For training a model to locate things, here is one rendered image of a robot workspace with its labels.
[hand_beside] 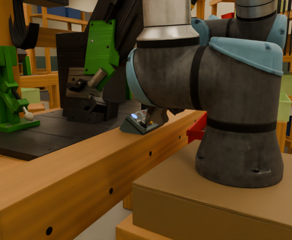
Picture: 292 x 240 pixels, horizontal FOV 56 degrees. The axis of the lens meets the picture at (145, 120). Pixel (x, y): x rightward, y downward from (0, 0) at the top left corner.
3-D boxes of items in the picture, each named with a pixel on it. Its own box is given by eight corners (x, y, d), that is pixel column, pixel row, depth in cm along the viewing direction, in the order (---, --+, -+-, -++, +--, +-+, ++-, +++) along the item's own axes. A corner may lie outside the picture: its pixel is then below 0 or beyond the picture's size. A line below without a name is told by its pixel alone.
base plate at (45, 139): (190, 102, 162) (190, 98, 161) (39, 164, 67) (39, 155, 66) (128, 97, 181) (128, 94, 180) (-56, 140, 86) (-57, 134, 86)
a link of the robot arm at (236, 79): (275, 128, 41) (285, 31, 37) (188, 119, 47) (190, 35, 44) (281, 113, 51) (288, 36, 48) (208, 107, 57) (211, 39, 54)
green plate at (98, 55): (119, 79, 109) (125, 26, 110) (107, 74, 102) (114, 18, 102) (96, 78, 115) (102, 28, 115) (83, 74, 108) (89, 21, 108)
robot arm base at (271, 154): (292, 166, 52) (298, 115, 49) (266, 198, 40) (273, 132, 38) (217, 150, 61) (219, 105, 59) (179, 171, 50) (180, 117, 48)
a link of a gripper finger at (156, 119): (152, 136, 83) (169, 113, 79) (138, 124, 84) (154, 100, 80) (156, 134, 85) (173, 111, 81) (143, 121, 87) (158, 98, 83)
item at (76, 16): (116, 99, 798) (114, 15, 749) (52, 113, 586) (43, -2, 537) (100, 97, 822) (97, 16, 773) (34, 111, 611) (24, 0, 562)
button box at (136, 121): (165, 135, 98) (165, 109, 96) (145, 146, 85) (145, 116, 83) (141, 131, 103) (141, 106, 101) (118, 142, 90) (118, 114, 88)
